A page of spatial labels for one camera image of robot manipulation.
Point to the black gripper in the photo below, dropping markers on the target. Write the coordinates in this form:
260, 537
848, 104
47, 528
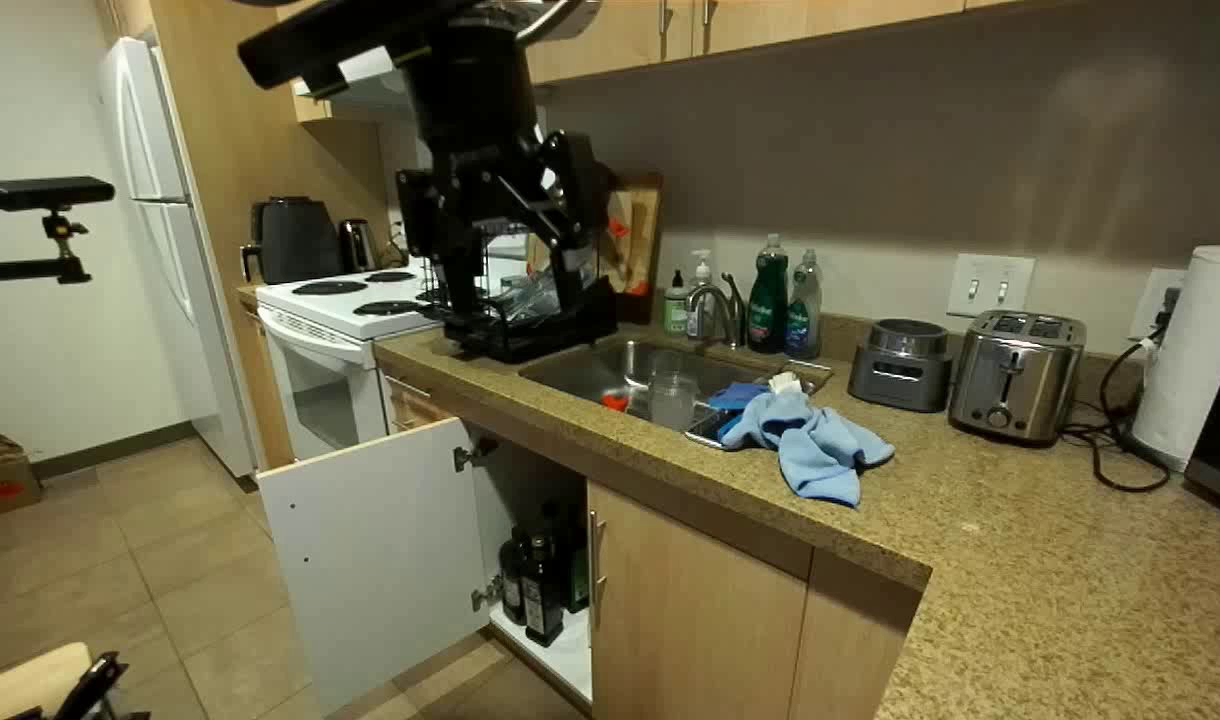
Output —
472, 94

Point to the wooden cabinet door white inside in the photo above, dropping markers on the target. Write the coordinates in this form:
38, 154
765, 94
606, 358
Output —
371, 561

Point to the wooden cutting board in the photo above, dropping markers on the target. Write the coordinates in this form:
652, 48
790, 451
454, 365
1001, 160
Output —
639, 243

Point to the steel kitchen sink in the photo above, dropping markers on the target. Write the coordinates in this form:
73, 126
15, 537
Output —
608, 365

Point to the small white bottle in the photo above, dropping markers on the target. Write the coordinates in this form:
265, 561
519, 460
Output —
679, 312

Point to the small red sink item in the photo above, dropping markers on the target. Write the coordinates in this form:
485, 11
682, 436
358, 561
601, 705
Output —
614, 396

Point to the wooden drawer stack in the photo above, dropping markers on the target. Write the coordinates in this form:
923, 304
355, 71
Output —
413, 403

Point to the clear soap dispenser bottle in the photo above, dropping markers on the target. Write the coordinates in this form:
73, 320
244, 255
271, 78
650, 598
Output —
700, 303

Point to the white range hood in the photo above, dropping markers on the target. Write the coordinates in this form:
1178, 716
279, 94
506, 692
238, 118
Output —
371, 100

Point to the steel sink faucet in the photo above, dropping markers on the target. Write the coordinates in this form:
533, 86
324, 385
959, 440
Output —
727, 318

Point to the clear drinking glass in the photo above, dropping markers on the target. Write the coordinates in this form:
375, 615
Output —
672, 403

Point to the white electric stove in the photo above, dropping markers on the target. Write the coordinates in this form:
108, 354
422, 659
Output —
321, 362

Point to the green dish soap bottle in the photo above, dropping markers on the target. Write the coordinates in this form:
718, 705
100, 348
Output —
770, 303

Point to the clear blue soap bottle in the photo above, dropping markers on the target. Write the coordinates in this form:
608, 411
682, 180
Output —
806, 312

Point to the white sponge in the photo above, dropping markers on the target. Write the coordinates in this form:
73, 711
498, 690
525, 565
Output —
784, 383

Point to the wooden upper cabinets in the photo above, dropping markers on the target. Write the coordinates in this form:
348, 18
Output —
770, 22

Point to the blue cloth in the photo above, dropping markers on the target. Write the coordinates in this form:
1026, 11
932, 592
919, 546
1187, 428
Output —
800, 440

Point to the white refrigerator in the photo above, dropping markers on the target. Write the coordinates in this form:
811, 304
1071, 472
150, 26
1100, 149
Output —
168, 265

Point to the dark green glass bottle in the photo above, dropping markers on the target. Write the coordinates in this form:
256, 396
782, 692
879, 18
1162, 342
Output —
545, 600

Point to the small silver container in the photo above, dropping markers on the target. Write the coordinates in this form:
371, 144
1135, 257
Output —
900, 365

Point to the stainless steel toaster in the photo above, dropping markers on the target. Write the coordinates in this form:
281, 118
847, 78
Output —
1015, 383

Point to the black clamp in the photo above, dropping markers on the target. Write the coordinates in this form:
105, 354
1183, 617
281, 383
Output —
90, 686

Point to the white paper towel roll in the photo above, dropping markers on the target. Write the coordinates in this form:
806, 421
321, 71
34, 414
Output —
1189, 362

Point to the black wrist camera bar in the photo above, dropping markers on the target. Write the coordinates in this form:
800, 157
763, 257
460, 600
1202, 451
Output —
331, 47

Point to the white light switch plate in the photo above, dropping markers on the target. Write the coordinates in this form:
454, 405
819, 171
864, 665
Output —
989, 285

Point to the black camera on stand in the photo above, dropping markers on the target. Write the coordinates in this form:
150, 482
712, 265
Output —
41, 193

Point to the white wall outlet plate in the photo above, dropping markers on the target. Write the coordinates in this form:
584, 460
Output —
1148, 285

